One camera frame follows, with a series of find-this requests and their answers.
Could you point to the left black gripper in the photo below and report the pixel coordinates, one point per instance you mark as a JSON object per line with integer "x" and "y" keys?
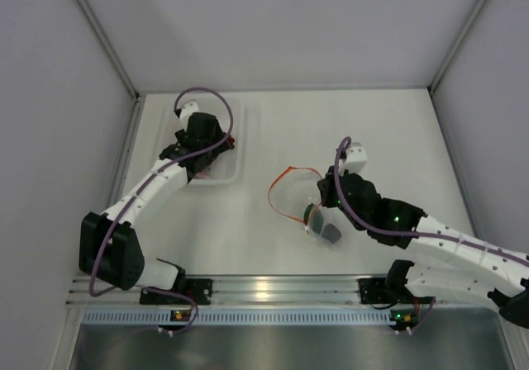
{"x": 218, "y": 135}

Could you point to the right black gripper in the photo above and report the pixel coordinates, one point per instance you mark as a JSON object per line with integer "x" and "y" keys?
{"x": 326, "y": 187}

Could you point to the purple fake eggplant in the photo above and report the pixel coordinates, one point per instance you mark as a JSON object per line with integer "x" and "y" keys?
{"x": 204, "y": 175}

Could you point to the green fake avocado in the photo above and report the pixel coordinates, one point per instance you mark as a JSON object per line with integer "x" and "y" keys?
{"x": 307, "y": 215}

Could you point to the clear zip top bag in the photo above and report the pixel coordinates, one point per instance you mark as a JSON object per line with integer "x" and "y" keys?
{"x": 290, "y": 193}

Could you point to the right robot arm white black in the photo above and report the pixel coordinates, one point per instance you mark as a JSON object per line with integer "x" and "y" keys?
{"x": 474, "y": 271}

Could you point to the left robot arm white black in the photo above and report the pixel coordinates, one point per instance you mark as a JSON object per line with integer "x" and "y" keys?
{"x": 110, "y": 249}

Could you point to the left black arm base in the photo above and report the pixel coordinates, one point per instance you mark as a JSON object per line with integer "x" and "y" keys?
{"x": 197, "y": 289}

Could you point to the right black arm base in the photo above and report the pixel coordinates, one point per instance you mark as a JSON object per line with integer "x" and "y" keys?
{"x": 373, "y": 292}

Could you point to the clear plastic bin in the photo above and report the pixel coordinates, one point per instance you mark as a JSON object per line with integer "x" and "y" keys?
{"x": 226, "y": 169}

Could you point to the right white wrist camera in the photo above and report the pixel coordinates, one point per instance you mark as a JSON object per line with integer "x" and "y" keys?
{"x": 353, "y": 159}

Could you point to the white slotted cable duct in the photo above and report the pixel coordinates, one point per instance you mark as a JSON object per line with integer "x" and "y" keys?
{"x": 208, "y": 316}

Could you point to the aluminium rail frame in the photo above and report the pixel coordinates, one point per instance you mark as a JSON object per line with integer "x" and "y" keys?
{"x": 246, "y": 290}

